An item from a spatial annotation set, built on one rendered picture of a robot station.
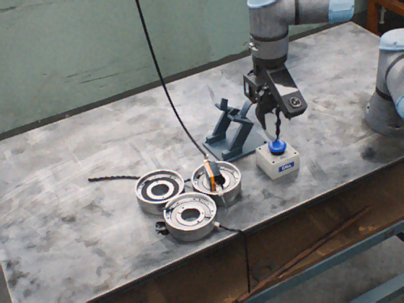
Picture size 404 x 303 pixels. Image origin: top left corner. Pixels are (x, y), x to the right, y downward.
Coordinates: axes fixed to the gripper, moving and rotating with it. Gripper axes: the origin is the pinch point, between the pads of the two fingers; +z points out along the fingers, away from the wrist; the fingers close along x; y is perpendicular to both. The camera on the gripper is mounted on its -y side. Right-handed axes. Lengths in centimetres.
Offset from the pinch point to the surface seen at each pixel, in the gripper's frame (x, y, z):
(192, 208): 23.0, -4.3, 5.3
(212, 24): -64, 161, 56
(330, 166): -9.9, -6.4, 8.0
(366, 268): -46, 15, 88
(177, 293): 28.5, -0.9, 33.1
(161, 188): 25.6, 6.1, 6.7
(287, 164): -0.3, -3.6, 5.1
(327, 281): -31, 18, 88
